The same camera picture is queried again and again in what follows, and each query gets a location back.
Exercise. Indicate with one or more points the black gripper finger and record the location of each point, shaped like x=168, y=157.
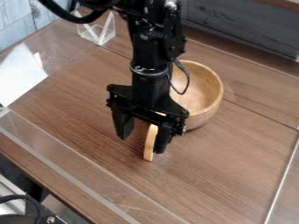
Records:
x=124, y=123
x=163, y=137

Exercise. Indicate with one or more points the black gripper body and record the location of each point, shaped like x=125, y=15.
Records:
x=147, y=100

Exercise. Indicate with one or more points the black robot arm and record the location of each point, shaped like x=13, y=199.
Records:
x=153, y=23

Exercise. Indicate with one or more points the brown wooden bowl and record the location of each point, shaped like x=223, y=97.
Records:
x=203, y=96

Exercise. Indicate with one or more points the clear acrylic stand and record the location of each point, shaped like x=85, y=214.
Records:
x=98, y=32

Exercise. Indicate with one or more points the black metal bracket with screw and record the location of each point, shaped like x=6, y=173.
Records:
x=37, y=214

